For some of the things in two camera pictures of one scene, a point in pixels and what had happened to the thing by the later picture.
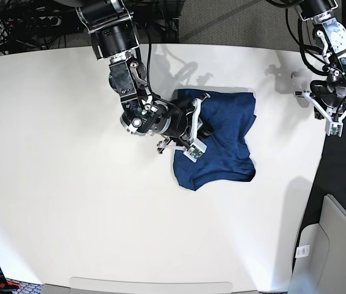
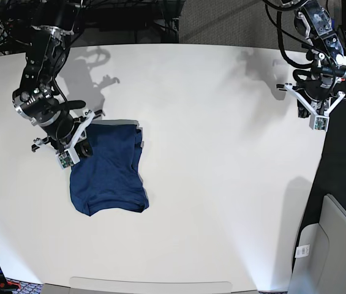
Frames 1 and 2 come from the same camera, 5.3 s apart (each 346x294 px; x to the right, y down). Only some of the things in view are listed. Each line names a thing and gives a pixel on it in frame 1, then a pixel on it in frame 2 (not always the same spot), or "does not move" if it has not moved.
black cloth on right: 343,171 does not move
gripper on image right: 333,114 -> 318,106
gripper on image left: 188,144 -> 82,147
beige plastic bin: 332,256 does not move
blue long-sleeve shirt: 228,156 -> 109,179
